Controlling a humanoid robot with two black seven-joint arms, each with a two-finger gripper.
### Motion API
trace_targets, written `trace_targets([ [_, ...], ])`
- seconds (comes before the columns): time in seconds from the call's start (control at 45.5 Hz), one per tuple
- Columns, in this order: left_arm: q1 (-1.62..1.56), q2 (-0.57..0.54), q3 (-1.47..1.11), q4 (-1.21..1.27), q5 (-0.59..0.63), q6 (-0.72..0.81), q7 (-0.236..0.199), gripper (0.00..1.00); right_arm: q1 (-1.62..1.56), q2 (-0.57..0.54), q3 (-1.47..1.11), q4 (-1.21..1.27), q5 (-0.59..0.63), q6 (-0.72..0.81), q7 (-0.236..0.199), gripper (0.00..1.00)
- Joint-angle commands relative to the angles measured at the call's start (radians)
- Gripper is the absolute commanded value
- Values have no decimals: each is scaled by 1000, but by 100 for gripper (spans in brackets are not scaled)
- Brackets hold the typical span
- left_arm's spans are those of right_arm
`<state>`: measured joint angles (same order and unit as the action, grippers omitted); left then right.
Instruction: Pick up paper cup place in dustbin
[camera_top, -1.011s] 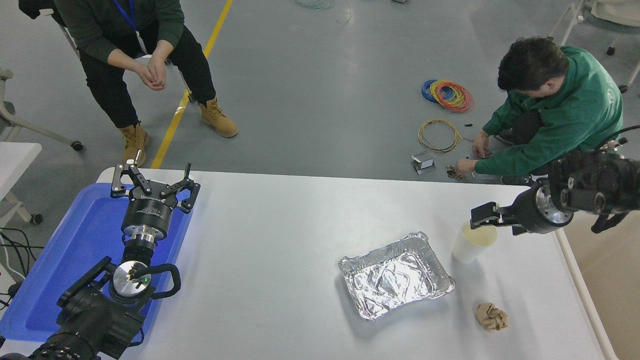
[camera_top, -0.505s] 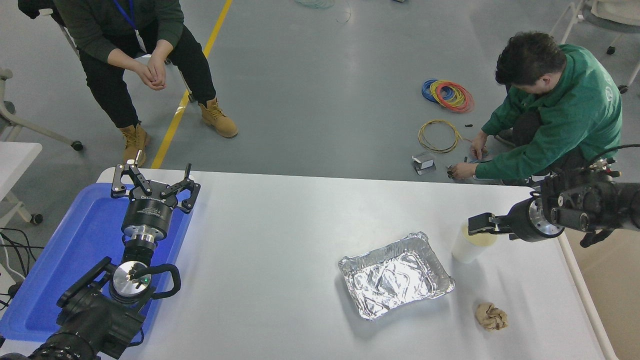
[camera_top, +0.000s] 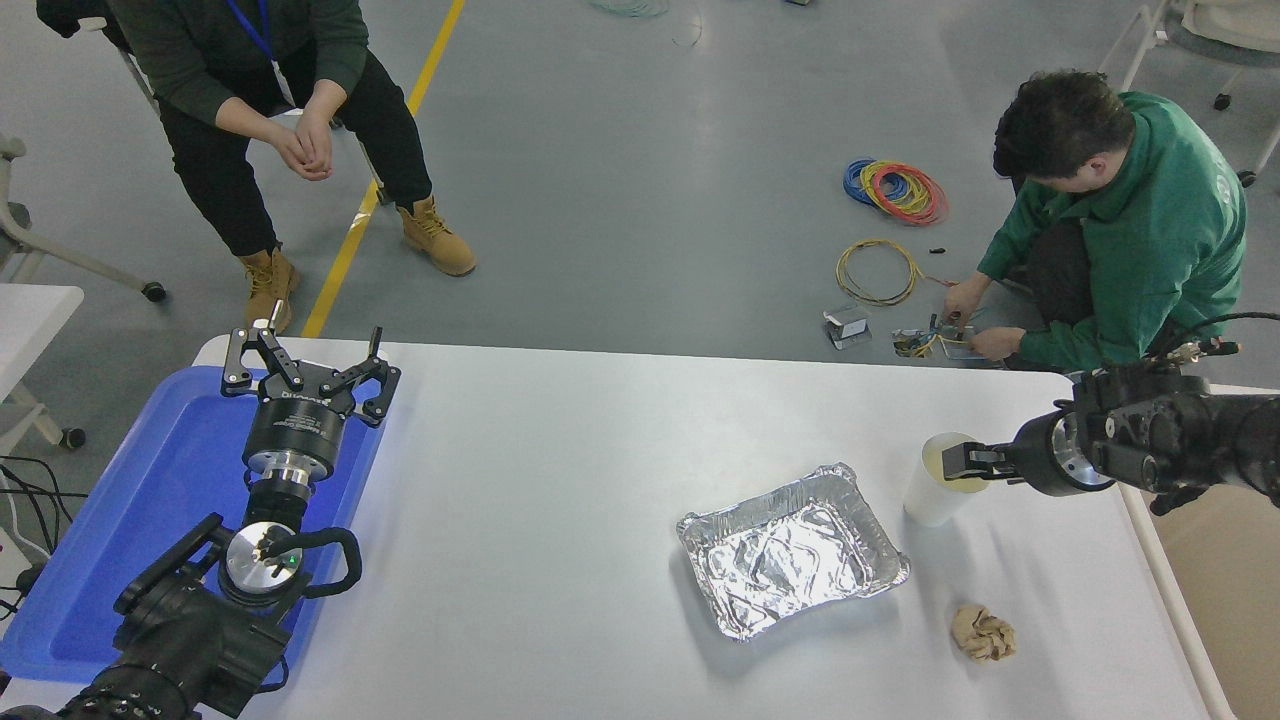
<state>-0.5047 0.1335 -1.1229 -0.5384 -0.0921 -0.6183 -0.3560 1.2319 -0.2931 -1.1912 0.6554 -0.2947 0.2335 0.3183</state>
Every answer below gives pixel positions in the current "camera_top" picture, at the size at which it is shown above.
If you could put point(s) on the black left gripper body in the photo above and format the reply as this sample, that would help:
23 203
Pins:
295 425

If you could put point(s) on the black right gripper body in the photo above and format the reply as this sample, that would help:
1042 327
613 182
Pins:
1040 455

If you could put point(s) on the white paper cup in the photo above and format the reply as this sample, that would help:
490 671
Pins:
930 500

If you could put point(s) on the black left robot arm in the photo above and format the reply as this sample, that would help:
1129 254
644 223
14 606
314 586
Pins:
190 640

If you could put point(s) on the crouching person's left hand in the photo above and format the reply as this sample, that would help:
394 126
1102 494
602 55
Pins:
998 343

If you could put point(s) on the crouching person's right hand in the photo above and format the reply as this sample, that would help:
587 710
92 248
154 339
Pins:
966 298

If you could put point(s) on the seated person's right hand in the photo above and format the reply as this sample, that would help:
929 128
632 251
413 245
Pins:
290 152

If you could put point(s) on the seated person's left hand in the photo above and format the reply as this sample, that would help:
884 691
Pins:
318 135

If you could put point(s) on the crumpled tan paper ball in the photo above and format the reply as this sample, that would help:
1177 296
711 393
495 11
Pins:
983 633

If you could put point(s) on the blue plastic tray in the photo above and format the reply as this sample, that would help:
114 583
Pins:
150 500

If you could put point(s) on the small metal box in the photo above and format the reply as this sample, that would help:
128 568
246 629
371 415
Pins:
848 325

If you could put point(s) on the seated person's chair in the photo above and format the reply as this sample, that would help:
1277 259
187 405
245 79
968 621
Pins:
379 190

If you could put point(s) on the silver foil tray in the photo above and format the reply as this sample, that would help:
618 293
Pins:
790 555

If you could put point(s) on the seated person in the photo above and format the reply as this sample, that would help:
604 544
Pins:
210 160

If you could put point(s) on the large pale bin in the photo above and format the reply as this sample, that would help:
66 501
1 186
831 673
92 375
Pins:
1230 600

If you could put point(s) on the crouching person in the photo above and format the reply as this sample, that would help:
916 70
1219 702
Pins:
1160 230

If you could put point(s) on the white side table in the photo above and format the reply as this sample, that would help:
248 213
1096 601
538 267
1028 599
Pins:
30 320

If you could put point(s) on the black bag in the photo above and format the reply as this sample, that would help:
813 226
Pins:
70 15

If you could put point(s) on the white wheeled office chair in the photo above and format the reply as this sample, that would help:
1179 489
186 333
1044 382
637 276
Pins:
1200 40

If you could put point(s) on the grey wheeled chair frame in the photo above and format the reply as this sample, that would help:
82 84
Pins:
152 291

